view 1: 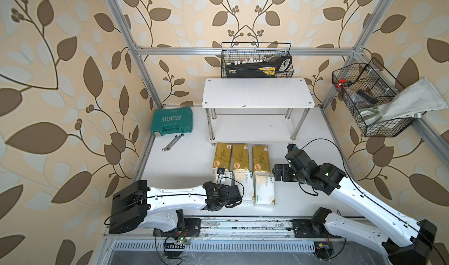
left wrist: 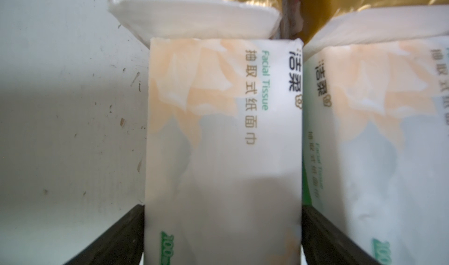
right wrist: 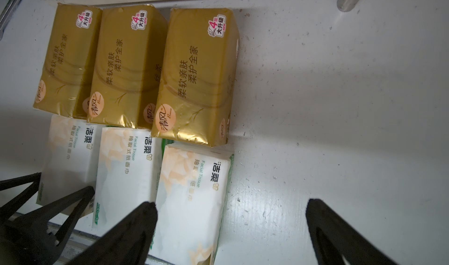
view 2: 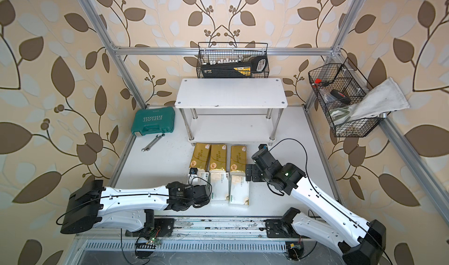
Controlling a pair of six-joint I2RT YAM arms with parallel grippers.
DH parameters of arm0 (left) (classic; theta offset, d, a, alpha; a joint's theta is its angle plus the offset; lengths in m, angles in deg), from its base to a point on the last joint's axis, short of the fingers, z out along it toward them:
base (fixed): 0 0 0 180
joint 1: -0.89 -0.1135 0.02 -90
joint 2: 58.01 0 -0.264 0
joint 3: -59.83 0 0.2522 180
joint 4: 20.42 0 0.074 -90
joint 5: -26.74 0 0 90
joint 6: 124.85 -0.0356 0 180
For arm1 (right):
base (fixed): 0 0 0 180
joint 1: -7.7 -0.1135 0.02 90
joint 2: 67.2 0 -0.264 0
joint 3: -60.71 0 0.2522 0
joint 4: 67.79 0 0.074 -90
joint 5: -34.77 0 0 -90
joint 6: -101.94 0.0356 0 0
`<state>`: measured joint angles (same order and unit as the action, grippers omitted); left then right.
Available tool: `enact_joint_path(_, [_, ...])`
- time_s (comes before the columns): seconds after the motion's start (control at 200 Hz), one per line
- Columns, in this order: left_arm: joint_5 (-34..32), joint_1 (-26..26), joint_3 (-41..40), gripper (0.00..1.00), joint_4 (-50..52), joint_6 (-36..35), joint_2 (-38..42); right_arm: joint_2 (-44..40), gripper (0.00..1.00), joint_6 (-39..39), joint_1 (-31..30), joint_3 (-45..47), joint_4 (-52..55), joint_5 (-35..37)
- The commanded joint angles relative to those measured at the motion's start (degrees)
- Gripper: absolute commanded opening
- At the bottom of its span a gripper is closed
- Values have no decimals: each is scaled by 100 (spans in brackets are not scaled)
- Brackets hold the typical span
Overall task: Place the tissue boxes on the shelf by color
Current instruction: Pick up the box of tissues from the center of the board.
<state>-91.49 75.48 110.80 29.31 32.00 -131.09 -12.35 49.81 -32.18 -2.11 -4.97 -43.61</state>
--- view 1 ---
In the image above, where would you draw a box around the aluminium front rail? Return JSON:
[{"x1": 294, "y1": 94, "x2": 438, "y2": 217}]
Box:
[{"x1": 104, "y1": 216, "x2": 388, "y2": 245}]

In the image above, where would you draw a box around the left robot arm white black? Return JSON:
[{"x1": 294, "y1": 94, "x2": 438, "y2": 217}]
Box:
[{"x1": 105, "y1": 180, "x2": 244, "y2": 235}]

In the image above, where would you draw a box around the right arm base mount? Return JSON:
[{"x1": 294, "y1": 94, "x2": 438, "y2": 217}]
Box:
[{"x1": 291, "y1": 219, "x2": 340, "y2": 239}]

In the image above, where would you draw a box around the gold tissue pack right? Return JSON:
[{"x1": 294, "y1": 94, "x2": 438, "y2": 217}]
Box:
[{"x1": 252, "y1": 145, "x2": 271, "y2": 176}]

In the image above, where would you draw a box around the green tool case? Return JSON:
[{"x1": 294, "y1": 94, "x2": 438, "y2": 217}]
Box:
[{"x1": 151, "y1": 107, "x2": 193, "y2": 136}]

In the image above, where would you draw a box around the black wire basket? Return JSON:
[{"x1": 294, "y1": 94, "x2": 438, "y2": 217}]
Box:
[
  {"x1": 332, "y1": 58, "x2": 422, "y2": 137},
  {"x1": 221, "y1": 41, "x2": 291, "y2": 78}
]

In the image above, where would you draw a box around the white cloth rag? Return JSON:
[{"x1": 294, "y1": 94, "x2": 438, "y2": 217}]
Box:
[{"x1": 360, "y1": 78, "x2": 449, "y2": 125}]

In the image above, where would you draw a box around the gold tissue pack middle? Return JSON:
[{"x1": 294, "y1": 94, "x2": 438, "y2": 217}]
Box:
[{"x1": 232, "y1": 144, "x2": 250, "y2": 172}]

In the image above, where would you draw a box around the red-handled tool in basket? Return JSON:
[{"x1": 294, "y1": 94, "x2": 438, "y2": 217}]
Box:
[{"x1": 335, "y1": 78, "x2": 354, "y2": 90}]

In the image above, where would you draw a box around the gold tissue pack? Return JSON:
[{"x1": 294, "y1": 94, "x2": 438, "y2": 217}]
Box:
[
  {"x1": 212, "y1": 143, "x2": 233, "y2": 171},
  {"x1": 232, "y1": 144, "x2": 250, "y2": 172},
  {"x1": 252, "y1": 145, "x2": 271, "y2": 176}
]

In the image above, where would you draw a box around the silver combination wrench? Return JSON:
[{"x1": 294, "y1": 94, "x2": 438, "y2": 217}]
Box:
[{"x1": 162, "y1": 133, "x2": 184, "y2": 152}]

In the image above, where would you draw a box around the back black wire basket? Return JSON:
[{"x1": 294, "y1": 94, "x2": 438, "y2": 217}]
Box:
[{"x1": 221, "y1": 41, "x2": 291, "y2": 78}]

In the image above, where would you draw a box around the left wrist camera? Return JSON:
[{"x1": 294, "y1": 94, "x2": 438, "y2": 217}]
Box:
[{"x1": 217, "y1": 167, "x2": 226, "y2": 176}]

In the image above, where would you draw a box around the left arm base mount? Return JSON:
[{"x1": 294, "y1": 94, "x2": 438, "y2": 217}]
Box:
[{"x1": 153, "y1": 218, "x2": 202, "y2": 239}]

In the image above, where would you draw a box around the right black wire basket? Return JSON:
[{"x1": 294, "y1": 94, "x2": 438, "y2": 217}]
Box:
[{"x1": 332, "y1": 58, "x2": 422, "y2": 137}]

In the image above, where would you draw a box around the black yellow box in basket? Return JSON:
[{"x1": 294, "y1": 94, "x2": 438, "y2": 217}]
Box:
[{"x1": 223, "y1": 55, "x2": 293, "y2": 78}]

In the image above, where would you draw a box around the white two-tier shelf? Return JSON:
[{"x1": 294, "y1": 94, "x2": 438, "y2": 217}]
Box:
[{"x1": 202, "y1": 78, "x2": 315, "y2": 143}]

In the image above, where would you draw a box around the white tissue pack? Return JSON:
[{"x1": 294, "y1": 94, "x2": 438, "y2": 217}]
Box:
[
  {"x1": 234, "y1": 172, "x2": 255, "y2": 202},
  {"x1": 213, "y1": 169, "x2": 233, "y2": 186},
  {"x1": 254, "y1": 175, "x2": 275, "y2": 207}
]

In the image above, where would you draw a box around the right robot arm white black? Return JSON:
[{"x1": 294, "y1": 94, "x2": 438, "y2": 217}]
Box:
[{"x1": 272, "y1": 144, "x2": 437, "y2": 265}]

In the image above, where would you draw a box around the gold tissue pack left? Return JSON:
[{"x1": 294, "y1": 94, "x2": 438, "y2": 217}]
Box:
[{"x1": 212, "y1": 143, "x2": 233, "y2": 171}]

